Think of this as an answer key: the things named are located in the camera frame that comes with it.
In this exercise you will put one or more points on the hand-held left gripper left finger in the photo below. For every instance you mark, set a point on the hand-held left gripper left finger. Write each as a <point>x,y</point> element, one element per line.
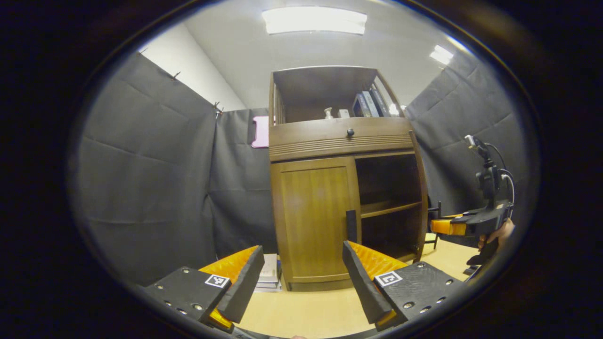
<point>245,282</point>

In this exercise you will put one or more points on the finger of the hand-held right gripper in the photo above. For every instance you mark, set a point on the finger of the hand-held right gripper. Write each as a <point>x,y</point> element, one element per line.
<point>450,227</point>

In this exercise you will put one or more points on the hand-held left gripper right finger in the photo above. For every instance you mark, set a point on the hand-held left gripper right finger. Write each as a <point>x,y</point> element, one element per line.
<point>360,282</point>

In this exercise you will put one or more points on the wooden cabinet door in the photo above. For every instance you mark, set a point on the wooden cabinet door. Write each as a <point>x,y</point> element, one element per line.
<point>423,197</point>
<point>311,216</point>

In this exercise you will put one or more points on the wooden double-door shoe cabinet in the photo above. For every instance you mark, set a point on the wooden double-door shoe cabinet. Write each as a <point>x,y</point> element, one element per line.
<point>386,207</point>

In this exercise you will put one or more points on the white and orange book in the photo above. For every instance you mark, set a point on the white and orange book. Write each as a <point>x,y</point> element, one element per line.
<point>269,268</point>

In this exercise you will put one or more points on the black backdrop cloth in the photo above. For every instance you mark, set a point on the black backdrop cloth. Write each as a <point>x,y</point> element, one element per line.
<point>150,179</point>

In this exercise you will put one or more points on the grey book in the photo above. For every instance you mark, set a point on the grey book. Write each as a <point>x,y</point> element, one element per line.
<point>371,104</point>

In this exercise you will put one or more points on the dark blue book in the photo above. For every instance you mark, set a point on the dark blue book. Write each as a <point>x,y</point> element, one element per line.
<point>360,106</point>

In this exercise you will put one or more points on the small white box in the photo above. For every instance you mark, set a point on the small white box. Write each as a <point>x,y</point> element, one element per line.
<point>344,113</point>

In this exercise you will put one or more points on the wooden drawer with black knob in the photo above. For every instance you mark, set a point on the wooden drawer with black knob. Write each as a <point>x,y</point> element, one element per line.
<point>306,136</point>

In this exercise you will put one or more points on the small pump bottle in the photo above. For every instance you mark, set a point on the small pump bottle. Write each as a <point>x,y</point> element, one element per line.
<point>328,114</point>

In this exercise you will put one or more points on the small ceiling light panel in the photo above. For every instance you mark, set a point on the small ceiling light panel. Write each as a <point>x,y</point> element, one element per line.
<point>441,54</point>

